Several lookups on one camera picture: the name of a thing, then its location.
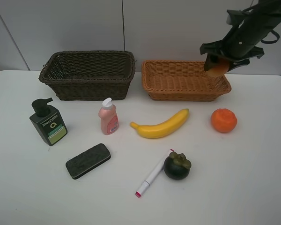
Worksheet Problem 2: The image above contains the dark green pump bottle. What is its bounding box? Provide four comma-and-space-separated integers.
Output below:
30, 98, 67, 146

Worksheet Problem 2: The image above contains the orange wicker basket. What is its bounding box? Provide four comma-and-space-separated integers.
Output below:
141, 60, 232, 102

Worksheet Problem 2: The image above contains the white marker with pink cap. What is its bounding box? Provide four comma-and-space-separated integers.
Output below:
135, 149, 174, 198

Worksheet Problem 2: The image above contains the dark felt whiteboard eraser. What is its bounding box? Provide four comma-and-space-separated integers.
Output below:
66, 143, 111, 180

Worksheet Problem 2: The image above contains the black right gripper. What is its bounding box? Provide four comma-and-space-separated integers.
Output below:
200, 36, 265, 72

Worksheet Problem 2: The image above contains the dark brown wicker basket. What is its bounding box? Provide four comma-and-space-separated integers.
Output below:
39, 50, 135, 101

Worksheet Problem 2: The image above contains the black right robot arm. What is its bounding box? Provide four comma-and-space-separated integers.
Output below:
200, 0, 281, 73

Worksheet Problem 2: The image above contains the dark green mangosteen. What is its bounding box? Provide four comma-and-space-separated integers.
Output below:
163, 151, 192, 180

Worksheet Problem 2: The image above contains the pink squeeze bottle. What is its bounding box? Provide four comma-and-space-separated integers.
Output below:
98, 97, 119, 135

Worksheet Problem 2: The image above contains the yellow banana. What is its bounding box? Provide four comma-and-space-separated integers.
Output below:
130, 109, 190, 139

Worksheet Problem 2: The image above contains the orange tangerine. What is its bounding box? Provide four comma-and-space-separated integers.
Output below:
210, 108, 237, 133

